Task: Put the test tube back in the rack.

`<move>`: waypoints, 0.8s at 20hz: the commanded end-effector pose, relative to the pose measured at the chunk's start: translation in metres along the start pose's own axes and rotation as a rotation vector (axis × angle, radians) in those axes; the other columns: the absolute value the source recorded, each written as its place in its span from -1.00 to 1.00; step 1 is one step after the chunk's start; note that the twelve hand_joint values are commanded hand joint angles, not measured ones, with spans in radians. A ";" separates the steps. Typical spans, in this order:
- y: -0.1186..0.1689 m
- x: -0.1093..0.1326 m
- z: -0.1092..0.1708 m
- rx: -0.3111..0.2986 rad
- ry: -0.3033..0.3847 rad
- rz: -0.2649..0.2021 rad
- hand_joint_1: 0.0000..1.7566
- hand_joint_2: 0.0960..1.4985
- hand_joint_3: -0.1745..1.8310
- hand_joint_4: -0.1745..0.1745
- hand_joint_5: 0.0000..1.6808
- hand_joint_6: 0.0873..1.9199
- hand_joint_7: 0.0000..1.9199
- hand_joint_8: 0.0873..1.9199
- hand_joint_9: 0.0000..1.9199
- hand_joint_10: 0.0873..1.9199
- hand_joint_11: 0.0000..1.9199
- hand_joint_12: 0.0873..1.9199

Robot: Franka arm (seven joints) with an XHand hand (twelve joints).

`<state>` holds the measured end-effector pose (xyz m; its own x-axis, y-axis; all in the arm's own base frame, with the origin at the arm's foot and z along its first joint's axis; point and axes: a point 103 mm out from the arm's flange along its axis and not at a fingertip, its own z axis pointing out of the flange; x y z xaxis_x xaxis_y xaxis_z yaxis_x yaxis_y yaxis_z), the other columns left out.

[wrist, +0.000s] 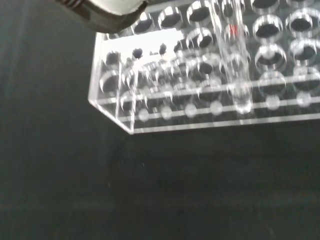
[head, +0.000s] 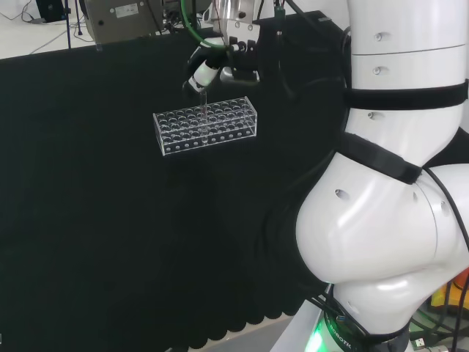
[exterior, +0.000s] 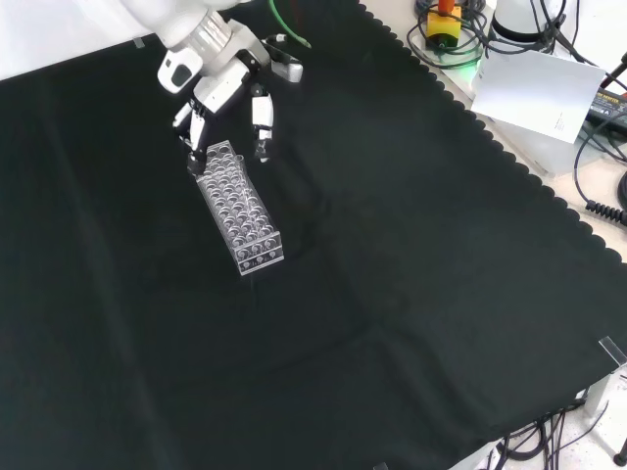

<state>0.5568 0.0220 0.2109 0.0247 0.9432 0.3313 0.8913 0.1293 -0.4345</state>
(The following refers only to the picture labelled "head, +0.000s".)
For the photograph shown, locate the thick black cable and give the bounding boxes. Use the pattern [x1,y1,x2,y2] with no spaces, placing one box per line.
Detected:
[273,0,351,103]

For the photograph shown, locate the green cable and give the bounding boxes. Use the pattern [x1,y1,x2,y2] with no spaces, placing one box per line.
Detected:
[180,0,229,51]

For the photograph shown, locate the clear plastic test tube rack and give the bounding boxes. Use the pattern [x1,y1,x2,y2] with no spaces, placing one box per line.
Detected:
[152,96,259,157]

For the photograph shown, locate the black bench cloth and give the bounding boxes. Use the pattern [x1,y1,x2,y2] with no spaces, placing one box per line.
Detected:
[0,10,367,350]

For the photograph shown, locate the thin black cable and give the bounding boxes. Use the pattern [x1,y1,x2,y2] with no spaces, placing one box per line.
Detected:
[424,166,469,254]

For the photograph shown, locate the yellow stop button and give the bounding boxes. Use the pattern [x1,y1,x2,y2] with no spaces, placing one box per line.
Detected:
[430,267,469,309]

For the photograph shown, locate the black robot hand white plates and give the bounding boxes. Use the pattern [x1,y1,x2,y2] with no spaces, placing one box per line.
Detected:
[182,20,263,97]

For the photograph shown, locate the dark tripod leg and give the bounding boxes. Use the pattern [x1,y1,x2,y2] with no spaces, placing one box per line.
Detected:
[64,0,73,49]

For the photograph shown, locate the grey equipment box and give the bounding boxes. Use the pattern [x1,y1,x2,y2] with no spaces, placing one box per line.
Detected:
[84,0,164,44]

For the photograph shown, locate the black monitor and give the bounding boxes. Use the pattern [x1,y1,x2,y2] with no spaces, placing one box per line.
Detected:
[35,0,69,25]

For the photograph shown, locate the clear glass test tube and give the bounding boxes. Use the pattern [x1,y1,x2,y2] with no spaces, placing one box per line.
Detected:
[199,91,210,144]

